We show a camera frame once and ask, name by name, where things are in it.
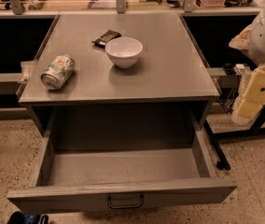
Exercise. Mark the grey drawer cabinet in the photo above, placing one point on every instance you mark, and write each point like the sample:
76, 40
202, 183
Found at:
169, 69

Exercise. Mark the dark snack bar wrapper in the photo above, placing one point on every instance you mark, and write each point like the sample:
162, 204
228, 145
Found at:
105, 38

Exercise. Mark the white power adapter with cables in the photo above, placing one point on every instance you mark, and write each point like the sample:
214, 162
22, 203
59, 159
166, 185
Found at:
237, 69

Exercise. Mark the open grey top drawer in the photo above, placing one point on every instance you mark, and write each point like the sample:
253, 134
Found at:
92, 152

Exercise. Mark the black metal drawer handle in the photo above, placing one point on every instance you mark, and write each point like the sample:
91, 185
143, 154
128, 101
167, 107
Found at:
125, 201

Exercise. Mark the blue black object on floor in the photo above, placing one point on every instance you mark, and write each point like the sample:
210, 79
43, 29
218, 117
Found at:
21, 218

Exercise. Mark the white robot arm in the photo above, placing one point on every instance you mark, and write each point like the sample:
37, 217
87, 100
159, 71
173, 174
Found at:
251, 40

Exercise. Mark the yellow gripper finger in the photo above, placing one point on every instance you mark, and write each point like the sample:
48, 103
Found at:
251, 96

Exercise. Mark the white ceramic bowl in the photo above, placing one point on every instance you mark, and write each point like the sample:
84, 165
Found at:
124, 52

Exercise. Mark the black table leg frame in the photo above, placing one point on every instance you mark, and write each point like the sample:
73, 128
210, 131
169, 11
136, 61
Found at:
254, 131

